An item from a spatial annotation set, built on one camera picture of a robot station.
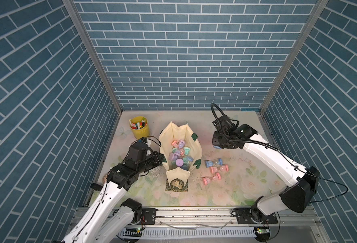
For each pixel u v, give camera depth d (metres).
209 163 0.89
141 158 0.56
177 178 0.79
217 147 0.69
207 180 0.83
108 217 0.45
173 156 0.86
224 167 0.88
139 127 0.94
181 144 0.93
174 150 0.95
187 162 0.83
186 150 0.91
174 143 0.95
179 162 0.82
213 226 0.72
